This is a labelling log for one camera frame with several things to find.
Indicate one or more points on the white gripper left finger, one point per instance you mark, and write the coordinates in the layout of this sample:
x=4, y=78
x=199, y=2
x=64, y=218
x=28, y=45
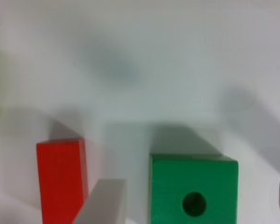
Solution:
x=106, y=204

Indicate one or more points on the dark green square block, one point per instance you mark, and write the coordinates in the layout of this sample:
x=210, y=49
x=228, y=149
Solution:
x=193, y=189

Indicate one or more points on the red rectangular block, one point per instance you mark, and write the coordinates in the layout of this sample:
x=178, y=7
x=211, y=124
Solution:
x=62, y=172

